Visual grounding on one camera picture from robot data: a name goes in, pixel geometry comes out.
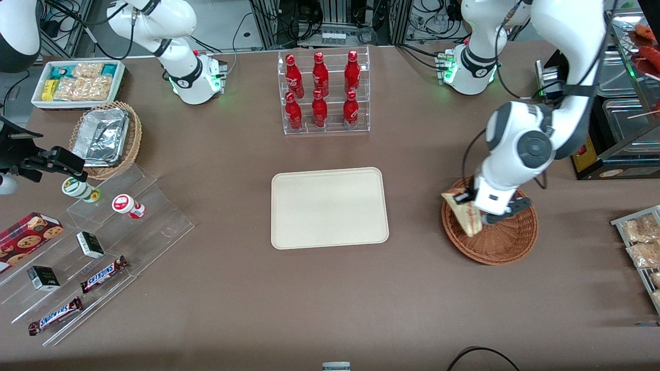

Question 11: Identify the triangle sandwich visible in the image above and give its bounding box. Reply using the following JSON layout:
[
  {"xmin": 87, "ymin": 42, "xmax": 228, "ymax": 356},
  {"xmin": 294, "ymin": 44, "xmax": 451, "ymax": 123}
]
[{"xmin": 442, "ymin": 189, "xmax": 484, "ymax": 237}]

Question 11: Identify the brown round wicker basket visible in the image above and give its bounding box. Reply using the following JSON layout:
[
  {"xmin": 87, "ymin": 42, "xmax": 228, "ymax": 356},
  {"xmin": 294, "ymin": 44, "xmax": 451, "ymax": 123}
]
[{"xmin": 441, "ymin": 175, "xmax": 539, "ymax": 266}]

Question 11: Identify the light wicker basket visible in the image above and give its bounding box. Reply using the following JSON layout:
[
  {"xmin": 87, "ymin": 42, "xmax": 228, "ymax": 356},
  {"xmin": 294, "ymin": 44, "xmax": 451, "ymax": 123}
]
[{"xmin": 69, "ymin": 101, "xmax": 142, "ymax": 180}]

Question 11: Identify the cream plastic tray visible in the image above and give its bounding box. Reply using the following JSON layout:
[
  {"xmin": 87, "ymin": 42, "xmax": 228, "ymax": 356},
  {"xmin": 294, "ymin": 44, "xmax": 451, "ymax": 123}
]
[{"xmin": 271, "ymin": 167, "xmax": 390, "ymax": 250}]

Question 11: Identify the green white yogurt cup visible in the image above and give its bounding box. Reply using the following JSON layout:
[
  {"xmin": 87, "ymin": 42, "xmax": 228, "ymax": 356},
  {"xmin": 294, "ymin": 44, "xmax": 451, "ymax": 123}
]
[{"xmin": 62, "ymin": 176, "xmax": 101, "ymax": 203}]

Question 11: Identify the aluminium foil container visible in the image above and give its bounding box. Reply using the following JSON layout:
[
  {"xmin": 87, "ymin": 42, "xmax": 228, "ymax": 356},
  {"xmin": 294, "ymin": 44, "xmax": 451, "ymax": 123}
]
[{"xmin": 72, "ymin": 108, "xmax": 130, "ymax": 166}]

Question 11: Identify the red white yogurt cup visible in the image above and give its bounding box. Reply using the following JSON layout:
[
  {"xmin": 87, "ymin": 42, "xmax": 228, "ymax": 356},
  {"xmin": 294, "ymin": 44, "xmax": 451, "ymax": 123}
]
[{"xmin": 112, "ymin": 194, "xmax": 146, "ymax": 220}]

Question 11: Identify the large clear cracker bag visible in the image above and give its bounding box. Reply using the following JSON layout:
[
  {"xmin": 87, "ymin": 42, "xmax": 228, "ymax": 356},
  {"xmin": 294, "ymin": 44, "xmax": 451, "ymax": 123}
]
[{"xmin": 53, "ymin": 76, "xmax": 113, "ymax": 102}]

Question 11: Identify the red cookie box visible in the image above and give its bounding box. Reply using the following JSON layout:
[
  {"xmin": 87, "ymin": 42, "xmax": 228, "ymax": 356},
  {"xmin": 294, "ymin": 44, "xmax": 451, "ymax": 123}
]
[{"xmin": 0, "ymin": 212, "xmax": 64, "ymax": 274}]

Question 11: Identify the small black box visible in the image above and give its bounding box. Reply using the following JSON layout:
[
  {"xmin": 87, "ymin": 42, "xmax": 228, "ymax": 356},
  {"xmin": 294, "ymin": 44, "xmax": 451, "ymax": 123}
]
[
  {"xmin": 76, "ymin": 231, "xmax": 105, "ymax": 259},
  {"xmin": 27, "ymin": 265, "xmax": 61, "ymax": 292}
]

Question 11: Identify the small clear cracker bag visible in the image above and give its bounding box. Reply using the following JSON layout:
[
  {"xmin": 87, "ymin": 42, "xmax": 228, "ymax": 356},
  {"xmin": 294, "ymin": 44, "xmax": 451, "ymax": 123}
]
[{"xmin": 72, "ymin": 62, "xmax": 104, "ymax": 79}]

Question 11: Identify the white rectangular snack bin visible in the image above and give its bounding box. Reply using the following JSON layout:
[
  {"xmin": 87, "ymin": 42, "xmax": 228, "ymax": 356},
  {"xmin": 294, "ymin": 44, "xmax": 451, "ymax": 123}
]
[{"xmin": 31, "ymin": 60, "xmax": 126, "ymax": 110}]

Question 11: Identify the black food warmer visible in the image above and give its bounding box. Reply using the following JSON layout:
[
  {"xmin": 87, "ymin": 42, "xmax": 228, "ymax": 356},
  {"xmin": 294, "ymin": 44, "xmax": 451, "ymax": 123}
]
[{"xmin": 536, "ymin": 8, "xmax": 660, "ymax": 181}]

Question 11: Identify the clear acrylic step display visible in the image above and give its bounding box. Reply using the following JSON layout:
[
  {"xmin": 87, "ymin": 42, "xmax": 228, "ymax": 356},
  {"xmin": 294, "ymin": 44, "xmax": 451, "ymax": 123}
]
[{"xmin": 0, "ymin": 163, "xmax": 195, "ymax": 347}]

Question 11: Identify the snickers bar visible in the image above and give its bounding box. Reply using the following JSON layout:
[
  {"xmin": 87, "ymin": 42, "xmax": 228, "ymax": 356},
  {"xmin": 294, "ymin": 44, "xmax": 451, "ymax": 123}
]
[
  {"xmin": 28, "ymin": 297, "xmax": 84, "ymax": 336},
  {"xmin": 80, "ymin": 256, "xmax": 129, "ymax": 294}
]

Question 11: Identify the clear bag of pastry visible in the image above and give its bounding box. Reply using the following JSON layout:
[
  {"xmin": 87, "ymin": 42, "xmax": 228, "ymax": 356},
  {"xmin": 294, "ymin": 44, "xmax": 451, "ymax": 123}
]
[
  {"xmin": 620, "ymin": 214, "xmax": 660, "ymax": 243},
  {"xmin": 626, "ymin": 241, "xmax": 660, "ymax": 268}
]

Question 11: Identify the red cola bottle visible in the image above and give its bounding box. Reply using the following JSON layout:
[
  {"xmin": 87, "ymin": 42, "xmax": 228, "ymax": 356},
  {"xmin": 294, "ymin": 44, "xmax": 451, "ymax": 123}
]
[
  {"xmin": 285, "ymin": 92, "xmax": 303, "ymax": 131},
  {"xmin": 285, "ymin": 54, "xmax": 305, "ymax": 98},
  {"xmin": 343, "ymin": 90, "xmax": 359, "ymax": 127},
  {"xmin": 344, "ymin": 50, "xmax": 361, "ymax": 95},
  {"xmin": 311, "ymin": 90, "xmax": 328, "ymax": 128},
  {"xmin": 312, "ymin": 52, "xmax": 329, "ymax": 97}
]

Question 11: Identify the clear acrylic bottle rack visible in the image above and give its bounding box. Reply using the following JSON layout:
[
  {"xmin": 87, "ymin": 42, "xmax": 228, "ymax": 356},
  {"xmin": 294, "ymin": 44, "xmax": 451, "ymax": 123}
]
[{"xmin": 277, "ymin": 46, "xmax": 371, "ymax": 136}]

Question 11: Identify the steel warmer pan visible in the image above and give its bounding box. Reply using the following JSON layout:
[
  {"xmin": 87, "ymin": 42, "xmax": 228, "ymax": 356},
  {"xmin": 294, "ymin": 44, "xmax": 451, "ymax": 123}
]
[
  {"xmin": 598, "ymin": 50, "xmax": 640, "ymax": 97},
  {"xmin": 602, "ymin": 98, "xmax": 660, "ymax": 153}
]

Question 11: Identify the red sausage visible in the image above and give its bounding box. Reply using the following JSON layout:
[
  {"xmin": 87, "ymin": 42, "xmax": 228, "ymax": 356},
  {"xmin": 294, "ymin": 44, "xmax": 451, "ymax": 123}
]
[{"xmin": 635, "ymin": 45, "xmax": 660, "ymax": 78}]

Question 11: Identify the black floor cable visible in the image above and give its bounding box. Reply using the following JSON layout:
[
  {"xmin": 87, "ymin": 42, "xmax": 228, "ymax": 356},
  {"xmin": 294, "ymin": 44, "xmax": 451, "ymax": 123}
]
[{"xmin": 446, "ymin": 346, "xmax": 521, "ymax": 371}]

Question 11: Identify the grey wire rack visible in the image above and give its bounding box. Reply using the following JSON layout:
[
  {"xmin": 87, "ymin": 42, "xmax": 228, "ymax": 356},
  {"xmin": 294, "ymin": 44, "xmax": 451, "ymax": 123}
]
[{"xmin": 611, "ymin": 205, "xmax": 660, "ymax": 315}]

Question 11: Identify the aluminium frame rack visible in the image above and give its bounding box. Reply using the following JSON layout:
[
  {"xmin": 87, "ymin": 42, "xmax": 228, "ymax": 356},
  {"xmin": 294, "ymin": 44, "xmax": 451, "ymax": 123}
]
[{"xmin": 250, "ymin": 0, "xmax": 413, "ymax": 49}]

